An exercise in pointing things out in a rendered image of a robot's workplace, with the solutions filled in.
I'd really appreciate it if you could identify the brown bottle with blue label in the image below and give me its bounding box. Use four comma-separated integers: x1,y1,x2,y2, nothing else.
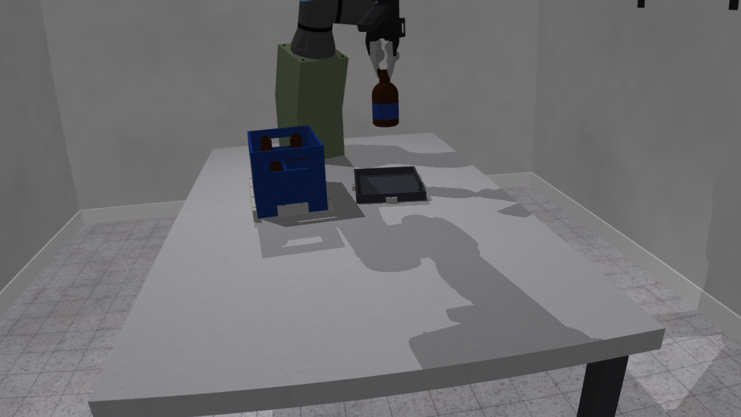
372,69,399,127

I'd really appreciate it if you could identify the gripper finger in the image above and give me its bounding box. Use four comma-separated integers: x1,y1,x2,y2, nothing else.
365,32,385,78
385,29,399,78

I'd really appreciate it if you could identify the blue crate with dividers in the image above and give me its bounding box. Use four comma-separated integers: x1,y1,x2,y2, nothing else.
247,125,328,218

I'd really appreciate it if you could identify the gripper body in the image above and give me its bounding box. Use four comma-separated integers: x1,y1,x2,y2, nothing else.
369,0,405,41

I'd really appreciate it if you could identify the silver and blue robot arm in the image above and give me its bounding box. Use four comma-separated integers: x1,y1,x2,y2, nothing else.
291,0,391,58

